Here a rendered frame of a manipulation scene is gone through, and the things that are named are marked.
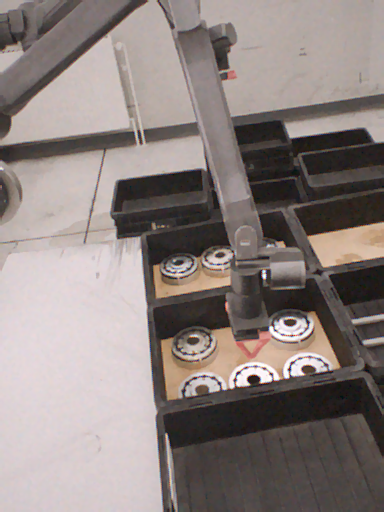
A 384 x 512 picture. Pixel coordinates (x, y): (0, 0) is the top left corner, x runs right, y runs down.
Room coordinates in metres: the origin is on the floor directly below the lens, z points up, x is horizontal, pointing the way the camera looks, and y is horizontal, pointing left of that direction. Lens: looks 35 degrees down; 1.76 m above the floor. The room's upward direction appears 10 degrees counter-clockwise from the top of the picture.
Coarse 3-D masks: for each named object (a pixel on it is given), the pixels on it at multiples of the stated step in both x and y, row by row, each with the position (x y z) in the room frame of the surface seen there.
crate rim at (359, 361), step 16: (320, 288) 0.96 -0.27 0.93; (160, 304) 1.00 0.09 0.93; (176, 304) 1.00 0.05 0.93; (336, 320) 0.86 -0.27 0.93; (352, 352) 0.77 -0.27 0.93; (352, 368) 0.73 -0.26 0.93; (160, 384) 0.77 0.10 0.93; (256, 384) 0.73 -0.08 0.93; (272, 384) 0.72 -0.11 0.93; (160, 400) 0.73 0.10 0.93; (176, 400) 0.72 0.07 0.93; (192, 400) 0.72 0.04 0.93
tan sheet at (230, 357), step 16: (224, 336) 0.97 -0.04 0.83; (320, 336) 0.92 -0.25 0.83; (224, 352) 0.92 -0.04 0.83; (240, 352) 0.91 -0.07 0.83; (272, 352) 0.90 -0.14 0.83; (288, 352) 0.89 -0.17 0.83; (304, 352) 0.88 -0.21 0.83; (320, 352) 0.87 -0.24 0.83; (176, 368) 0.90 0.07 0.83; (208, 368) 0.88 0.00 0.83; (224, 368) 0.87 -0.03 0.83; (336, 368) 0.82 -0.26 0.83; (176, 384) 0.85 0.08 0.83
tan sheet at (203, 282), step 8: (200, 256) 1.30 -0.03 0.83; (160, 264) 1.29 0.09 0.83; (200, 264) 1.26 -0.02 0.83; (160, 272) 1.26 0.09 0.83; (200, 272) 1.23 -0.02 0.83; (160, 280) 1.22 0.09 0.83; (200, 280) 1.19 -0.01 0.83; (208, 280) 1.19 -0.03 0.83; (216, 280) 1.18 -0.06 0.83; (224, 280) 1.17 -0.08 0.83; (160, 288) 1.19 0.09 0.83; (168, 288) 1.18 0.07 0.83; (176, 288) 1.18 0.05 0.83; (184, 288) 1.17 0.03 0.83; (192, 288) 1.16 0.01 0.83; (200, 288) 1.16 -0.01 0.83; (208, 288) 1.15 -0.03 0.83; (160, 296) 1.16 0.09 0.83
